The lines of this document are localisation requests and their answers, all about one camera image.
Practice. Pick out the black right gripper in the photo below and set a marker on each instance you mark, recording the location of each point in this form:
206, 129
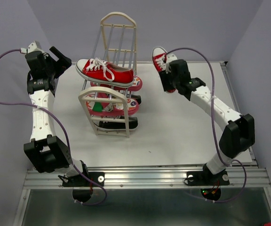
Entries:
164, 76

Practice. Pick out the aluminium mounting rail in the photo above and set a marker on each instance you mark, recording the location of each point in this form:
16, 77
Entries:
149, 178

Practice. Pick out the cream and chrome shoe shelf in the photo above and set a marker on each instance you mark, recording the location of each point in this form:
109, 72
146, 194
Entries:
107, 95

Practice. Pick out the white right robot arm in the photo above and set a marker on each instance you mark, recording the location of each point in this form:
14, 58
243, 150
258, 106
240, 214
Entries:
238, 130

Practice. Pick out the red sneaker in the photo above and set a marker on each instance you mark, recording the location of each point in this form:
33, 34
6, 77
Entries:
103, 72
157, 57

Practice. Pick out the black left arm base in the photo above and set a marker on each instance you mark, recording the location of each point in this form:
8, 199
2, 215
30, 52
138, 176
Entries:
83, 188

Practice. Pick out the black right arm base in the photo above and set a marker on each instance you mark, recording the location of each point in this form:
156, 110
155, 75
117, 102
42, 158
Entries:
210, 184

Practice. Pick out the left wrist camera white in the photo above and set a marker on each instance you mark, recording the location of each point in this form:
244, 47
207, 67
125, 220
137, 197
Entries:
34, 46

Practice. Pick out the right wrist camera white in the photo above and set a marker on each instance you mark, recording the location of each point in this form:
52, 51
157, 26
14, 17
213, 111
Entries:
169, 58

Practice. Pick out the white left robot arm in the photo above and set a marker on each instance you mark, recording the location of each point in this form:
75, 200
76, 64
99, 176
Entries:
47, 152

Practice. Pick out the pink green flip-flop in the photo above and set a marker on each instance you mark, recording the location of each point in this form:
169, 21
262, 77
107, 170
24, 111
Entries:
107, 109
136, 86

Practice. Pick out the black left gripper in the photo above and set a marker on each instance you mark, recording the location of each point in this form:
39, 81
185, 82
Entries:
61, 67

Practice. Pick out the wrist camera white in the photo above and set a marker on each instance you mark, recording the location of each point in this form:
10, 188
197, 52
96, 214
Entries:
34, 46
169, 58

